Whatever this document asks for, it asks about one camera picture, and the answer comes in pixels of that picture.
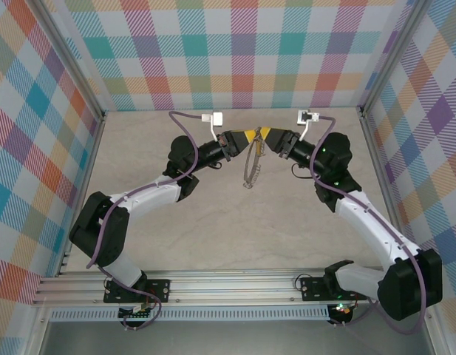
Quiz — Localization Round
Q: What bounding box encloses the metal wire keyring with chain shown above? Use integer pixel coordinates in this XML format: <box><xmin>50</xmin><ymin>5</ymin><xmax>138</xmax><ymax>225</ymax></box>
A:
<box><xmin>241</xmin><ymin>135</ymin><xmax>268</xmax><ymax>191</ymax></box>

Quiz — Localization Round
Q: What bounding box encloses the grey metal panel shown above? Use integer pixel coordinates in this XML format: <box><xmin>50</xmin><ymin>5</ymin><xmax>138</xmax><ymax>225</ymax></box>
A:
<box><xmin>38</xmin><ymin>320</ymin><xmax>435</xmax><ymax>355</ymax></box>

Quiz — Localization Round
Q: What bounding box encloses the aluminium side rail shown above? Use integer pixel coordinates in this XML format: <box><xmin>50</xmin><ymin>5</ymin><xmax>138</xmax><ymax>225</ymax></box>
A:
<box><xmin>53</xmin><ymin>110</ymin><xmax>109</xmax><ymax>279</ymax></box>
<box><xmin>356</xmin><ymin>106</ymin><xmax>417</xmax><ymax>249</ymax></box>

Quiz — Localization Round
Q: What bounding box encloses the aluminium frame post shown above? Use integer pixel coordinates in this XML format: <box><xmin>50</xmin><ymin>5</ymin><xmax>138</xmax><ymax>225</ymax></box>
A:
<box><xmin>355</xmin><ymin>0</ymin><xmax>435</xmax><ymax>116</ymax></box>
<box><xmin>33</xmin><ymin>0</ymin><xmax>107</xmax><ymax>123</ymax></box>

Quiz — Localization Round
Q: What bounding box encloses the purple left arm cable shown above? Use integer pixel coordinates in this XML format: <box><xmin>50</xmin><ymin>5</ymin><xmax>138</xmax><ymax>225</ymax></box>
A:
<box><xmin>86</xmin><ymin>110</ymin><xmax>203</xmax><ymax>332</ymax></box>

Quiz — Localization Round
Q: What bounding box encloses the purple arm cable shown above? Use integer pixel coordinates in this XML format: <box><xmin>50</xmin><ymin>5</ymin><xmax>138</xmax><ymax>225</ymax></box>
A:
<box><xmin>86</xmin><ymin>110</ymin><xmax>203</xmax><ymax>332</ymax></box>
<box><xmin>311</xmin><ymin>115</ymin><xmax>427</xmax><ymax>336</ymax></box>

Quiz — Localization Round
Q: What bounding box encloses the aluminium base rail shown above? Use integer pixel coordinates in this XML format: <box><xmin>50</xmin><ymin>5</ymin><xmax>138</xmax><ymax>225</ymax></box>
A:
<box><xmin>30</xmin><ymin>268</ymin><xmax>440</xmax><ymax>306</ymax></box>

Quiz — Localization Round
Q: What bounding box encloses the white slotted cable duct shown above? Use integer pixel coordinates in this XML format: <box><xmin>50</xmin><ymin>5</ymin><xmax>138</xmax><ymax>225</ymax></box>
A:
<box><xmin>49</xmin><ymin>305</ymin><xmax>330</xmax><ymax>322</ymax></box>

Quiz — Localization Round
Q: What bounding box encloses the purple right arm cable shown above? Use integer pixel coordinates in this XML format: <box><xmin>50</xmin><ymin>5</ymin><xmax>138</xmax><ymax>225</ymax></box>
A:
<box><xmin>311</xmin><ymin>115</ymin><xmax>427</xmax><ymax>336</ymax></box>

